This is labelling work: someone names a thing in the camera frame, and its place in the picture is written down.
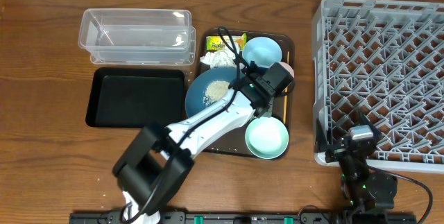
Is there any white tissue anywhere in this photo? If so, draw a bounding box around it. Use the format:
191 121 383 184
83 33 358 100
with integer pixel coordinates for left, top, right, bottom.
200 42 237 69

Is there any pile of white rice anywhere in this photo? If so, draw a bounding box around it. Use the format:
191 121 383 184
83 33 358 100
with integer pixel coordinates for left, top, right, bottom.
203 80 230 106

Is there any dark blue plate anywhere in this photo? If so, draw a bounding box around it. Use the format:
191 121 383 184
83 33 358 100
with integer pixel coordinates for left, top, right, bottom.
185 67 237 117

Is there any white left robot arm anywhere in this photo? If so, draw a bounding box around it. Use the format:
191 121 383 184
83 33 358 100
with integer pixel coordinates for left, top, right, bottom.
112 62 294 223

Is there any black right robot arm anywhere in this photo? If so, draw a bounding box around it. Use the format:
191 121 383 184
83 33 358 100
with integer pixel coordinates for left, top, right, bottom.
316 112 398 223

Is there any grey dishwasher rack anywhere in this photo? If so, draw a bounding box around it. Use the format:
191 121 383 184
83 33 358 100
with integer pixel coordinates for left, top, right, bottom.
311 0 443 173

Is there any wooden chopstick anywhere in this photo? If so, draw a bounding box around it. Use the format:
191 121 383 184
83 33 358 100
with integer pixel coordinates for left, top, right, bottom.
283 51 290 125

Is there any light blue bowl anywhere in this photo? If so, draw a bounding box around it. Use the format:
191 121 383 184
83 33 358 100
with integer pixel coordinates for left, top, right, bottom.
242 37 282 68

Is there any pink cup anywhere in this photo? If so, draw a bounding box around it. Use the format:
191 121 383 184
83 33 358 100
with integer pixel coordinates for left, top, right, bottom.
279 62 294 77

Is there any mint green bowl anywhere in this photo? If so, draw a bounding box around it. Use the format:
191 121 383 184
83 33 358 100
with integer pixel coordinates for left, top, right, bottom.
245 117 289 160

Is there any green yellow snack wrapper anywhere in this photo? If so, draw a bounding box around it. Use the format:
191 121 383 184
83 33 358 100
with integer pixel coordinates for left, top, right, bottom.
205 33 247 51

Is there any black plastic tray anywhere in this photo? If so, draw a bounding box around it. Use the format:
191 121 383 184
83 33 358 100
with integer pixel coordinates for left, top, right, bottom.
85 67 185 128

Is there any clear plastic bin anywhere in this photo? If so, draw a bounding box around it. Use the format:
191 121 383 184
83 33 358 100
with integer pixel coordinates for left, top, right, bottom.
78 8 196 65

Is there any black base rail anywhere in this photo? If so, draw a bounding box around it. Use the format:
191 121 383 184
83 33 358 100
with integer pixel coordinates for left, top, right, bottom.
69 210 416 224

